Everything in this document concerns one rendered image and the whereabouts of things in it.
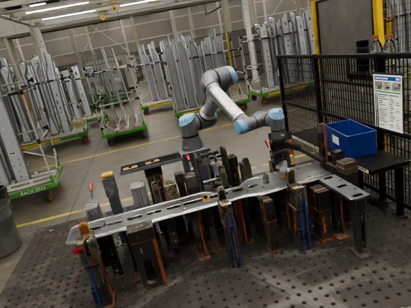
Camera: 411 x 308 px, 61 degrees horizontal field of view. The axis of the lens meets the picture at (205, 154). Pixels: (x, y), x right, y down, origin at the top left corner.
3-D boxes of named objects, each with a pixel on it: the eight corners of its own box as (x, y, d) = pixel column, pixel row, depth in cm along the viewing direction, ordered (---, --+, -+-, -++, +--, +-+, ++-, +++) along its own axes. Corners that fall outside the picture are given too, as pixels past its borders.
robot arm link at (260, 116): (245, 114, 188) (259, 115, 179) (261, 109, 194) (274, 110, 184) (248, 128, 191) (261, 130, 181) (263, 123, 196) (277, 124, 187)
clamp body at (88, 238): (94, 316, 157) (70, 247, 147) (96, 296, 171) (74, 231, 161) (117, 309, 159) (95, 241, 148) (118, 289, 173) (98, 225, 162)
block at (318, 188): (320, 244, 176) (315, 194, 168) (309, 234, 187) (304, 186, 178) (337, 239, 178) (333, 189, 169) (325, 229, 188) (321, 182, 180)
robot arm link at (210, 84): (193, 69, 198) (244, 124, 174) (209, 65, 203) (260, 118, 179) (190, 85, 206) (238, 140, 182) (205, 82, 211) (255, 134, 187)
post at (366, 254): (361, 260, 160) (358, 203, 151) (347, 247, 170) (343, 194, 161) (373, 256, 161) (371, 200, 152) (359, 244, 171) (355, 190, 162)
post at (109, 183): (120, 246, 212) (100, 180, 198) (120, 240, 219) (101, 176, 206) (133, 243, 213) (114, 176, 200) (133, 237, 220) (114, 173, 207)
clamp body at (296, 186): (299, 255, 172) (291, 190, 162) (288, 242, 183) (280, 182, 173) (315, 249, 174) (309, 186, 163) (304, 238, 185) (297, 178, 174)
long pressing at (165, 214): (63, 250, 161) (62, 247, 160) (71, 227, 182) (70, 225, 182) (334, 176, 182) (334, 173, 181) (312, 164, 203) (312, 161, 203)
